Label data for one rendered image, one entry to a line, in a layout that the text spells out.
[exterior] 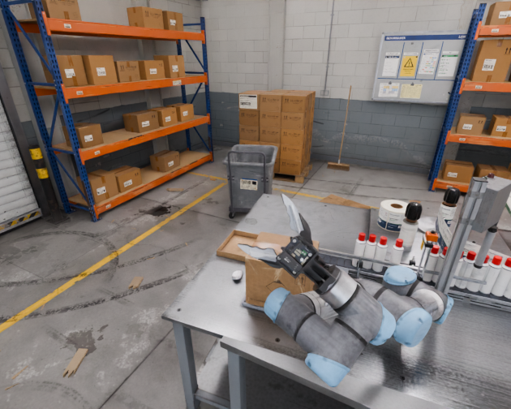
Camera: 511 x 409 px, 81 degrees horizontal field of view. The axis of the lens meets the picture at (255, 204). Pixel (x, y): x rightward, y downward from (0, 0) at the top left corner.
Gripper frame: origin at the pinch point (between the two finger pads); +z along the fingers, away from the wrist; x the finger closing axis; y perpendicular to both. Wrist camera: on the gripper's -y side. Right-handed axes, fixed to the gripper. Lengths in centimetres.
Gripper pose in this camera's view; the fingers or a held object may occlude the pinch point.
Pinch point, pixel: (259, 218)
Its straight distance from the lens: 68.1
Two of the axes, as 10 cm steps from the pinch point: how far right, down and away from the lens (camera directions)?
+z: -7.5, -6.6, 1.0
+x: -6.5, 7.5, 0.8
